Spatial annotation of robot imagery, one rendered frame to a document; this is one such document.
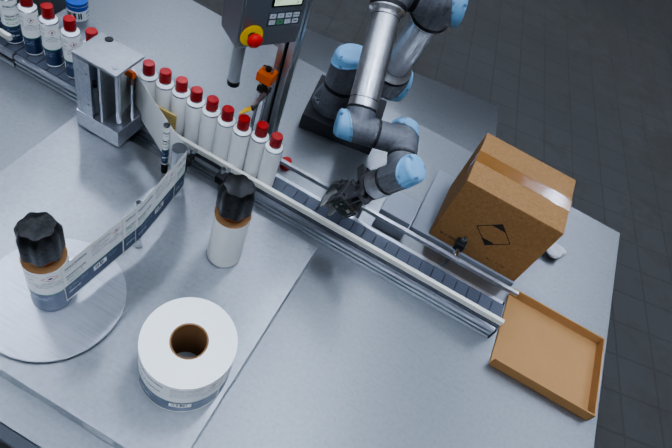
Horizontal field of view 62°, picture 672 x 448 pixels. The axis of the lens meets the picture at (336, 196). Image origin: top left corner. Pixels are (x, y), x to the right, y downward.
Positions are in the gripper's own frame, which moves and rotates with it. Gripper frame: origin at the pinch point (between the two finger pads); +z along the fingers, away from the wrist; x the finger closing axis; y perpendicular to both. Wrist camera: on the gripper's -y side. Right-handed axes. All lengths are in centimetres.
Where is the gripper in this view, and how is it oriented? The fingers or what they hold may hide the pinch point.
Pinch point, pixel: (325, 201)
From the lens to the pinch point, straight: 159.4
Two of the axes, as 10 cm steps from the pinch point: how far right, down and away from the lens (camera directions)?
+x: 6.2, 7.2, 3.1
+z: -6.7, 2.8, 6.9
